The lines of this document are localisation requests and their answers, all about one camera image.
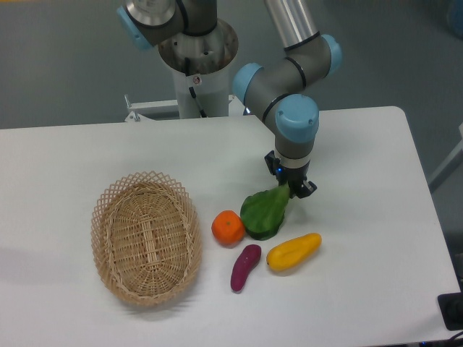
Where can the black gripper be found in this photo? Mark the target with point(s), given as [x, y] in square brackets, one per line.
[295, 178]

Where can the green bok choy vegetable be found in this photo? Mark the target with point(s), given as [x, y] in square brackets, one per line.
[263, 213]

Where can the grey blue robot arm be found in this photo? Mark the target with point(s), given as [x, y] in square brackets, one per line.
[199, 48]

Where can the orange tangerine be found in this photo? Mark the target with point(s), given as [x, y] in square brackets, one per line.
[228, 228]

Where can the yellow mango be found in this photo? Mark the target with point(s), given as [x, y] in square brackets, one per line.
[293, 252]

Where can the purple sweet potato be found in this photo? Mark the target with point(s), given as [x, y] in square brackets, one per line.
[243, 266]

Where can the woven wicker basket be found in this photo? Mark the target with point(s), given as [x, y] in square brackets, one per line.
[146, 238]

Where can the black device at table corner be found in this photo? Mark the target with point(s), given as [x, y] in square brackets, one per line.
[451, 310]

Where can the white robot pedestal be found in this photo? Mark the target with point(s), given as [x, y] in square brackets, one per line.
[206, 94]

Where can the white metal mounting frame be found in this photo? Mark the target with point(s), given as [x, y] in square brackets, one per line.
[169, 110]

